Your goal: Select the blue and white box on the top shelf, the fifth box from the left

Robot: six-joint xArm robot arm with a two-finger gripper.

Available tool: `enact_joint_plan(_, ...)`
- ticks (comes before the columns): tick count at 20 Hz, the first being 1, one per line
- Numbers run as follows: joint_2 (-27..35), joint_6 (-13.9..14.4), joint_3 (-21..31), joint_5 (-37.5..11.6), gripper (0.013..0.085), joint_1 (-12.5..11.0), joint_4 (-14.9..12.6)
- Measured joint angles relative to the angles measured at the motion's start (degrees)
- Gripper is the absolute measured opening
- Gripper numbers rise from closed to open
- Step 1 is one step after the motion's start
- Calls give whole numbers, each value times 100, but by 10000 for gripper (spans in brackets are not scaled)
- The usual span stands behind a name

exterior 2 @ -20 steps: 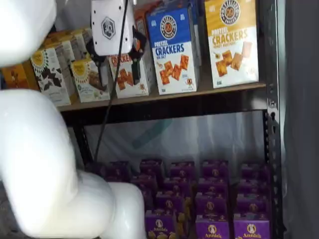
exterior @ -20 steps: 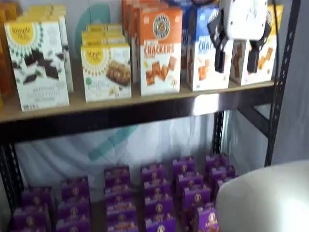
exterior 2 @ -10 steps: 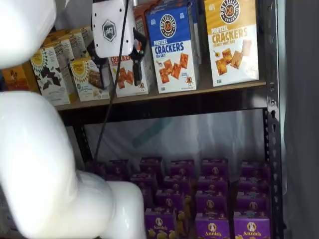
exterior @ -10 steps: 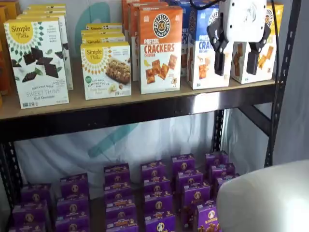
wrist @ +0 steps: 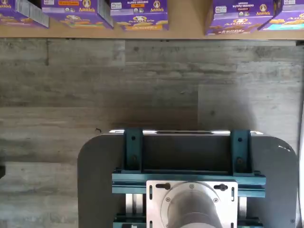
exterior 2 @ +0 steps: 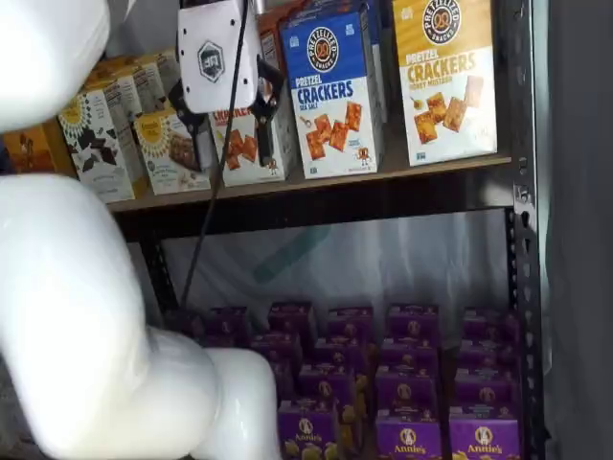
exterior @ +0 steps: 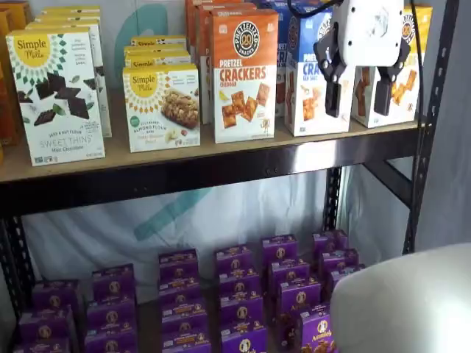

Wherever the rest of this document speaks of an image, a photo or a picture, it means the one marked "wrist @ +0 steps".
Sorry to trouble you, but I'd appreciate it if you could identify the purple Annie's box orange label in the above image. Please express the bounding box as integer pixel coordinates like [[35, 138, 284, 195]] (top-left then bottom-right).
[[109, 0, 170, 31]]

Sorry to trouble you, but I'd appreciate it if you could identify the purple Annie's box red label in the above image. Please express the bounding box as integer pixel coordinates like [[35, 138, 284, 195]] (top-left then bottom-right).
[[41, 0, 114, 30]]

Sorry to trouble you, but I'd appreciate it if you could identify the purple Annie's chocolate grahams box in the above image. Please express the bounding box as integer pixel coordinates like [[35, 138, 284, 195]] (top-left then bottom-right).
[[205, 0, 277, 36]]

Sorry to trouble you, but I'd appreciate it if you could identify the purple Annie's box teal label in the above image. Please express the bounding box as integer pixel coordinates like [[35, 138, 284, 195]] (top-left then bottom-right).
[[258, 0, 304, 32]]

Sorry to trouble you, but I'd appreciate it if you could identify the purple Annie's snack box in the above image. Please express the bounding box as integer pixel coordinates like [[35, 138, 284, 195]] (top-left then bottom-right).
[[0, 0, 50, 29]]

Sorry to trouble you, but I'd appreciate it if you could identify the grey rounded base platform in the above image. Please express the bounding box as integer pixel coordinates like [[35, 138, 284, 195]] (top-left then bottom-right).
[[77, 129, 299, 228]]

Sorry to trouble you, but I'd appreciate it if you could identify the silver robot mounting plate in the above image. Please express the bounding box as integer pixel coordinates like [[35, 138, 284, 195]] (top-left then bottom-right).
[[145, 180, 239, 228]]

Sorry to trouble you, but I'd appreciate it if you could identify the teal metal mounting frame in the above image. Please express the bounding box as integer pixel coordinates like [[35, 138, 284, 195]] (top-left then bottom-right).
[[111, 128, 266, 228]]

